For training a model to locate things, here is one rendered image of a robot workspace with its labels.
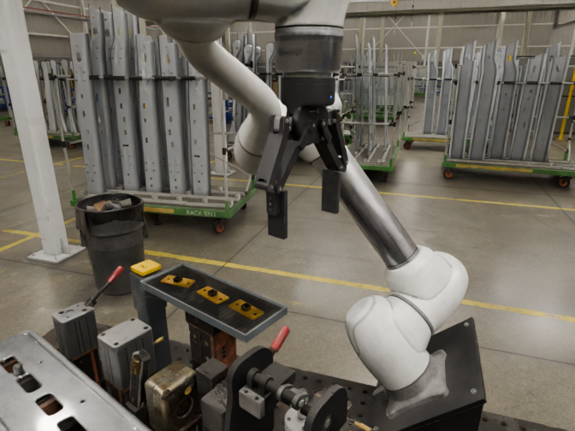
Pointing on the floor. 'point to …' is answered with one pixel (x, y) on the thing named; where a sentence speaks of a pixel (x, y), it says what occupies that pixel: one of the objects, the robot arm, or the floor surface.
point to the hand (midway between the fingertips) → (305, 216)
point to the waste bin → (112, 236)
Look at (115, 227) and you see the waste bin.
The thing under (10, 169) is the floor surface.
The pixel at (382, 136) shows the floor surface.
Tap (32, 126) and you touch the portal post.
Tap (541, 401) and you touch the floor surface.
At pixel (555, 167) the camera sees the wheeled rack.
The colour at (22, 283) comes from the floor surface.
